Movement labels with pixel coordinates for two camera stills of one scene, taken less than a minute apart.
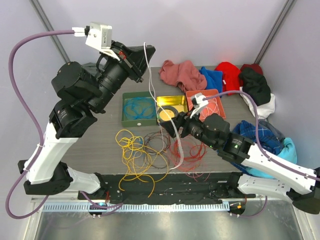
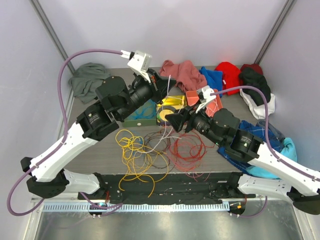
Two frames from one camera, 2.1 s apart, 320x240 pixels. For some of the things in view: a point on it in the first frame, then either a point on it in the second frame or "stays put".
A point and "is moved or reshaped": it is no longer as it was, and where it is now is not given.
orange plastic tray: (206, 102) stays put
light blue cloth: (288, 152) stays put
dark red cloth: (256, 68) stays put
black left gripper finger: (141, 55) → (164, 84)
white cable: (167, 114) is moved or reshaped
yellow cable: (141, 162) stays put
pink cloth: (185, 74) stays put
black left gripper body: (111, 78) → (140, 93)
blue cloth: (214, 79) stays put
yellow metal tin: (177, 103) stays put
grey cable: (166, 107) stays put
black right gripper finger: (180, 116) → (189, 110)
